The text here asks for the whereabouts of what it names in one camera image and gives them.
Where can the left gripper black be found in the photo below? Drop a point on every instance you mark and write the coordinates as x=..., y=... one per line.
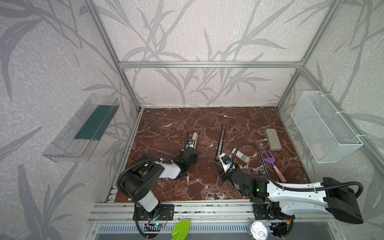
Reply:
x=190, y=148

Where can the black stapler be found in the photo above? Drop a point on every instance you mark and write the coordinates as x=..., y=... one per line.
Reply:
x=220, y=144

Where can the red white staples box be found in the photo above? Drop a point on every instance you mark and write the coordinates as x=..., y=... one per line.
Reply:
x=241, y=156

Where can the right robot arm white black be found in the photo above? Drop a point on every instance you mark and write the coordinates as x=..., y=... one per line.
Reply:
x=284, y=201

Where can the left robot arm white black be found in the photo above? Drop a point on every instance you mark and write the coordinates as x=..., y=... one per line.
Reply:
x=137, y=181

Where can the purple pink hand rake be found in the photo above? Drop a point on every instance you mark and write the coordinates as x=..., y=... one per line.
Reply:
x=270, y=159

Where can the round silver can lid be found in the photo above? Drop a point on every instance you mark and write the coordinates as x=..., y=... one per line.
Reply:
x=258, y=231

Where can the pink item in basket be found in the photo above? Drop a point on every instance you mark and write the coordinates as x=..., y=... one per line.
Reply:
x=317, y=150

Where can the small green circuit board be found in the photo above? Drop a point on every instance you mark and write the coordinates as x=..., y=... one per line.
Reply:
x=157, y=225

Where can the green leaf sticker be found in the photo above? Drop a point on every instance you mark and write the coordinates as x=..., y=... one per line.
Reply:
x=181, y=230

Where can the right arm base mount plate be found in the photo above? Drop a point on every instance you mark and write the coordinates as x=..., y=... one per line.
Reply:
x=270, y=211

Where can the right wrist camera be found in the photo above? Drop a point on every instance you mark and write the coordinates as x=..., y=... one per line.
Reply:
x=227, y=164

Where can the white wire mesh basket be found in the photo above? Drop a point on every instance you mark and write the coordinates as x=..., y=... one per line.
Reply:
x=320, y=122

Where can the clear plastic wall tray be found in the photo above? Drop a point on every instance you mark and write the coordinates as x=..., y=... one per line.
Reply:
x=79, y=138

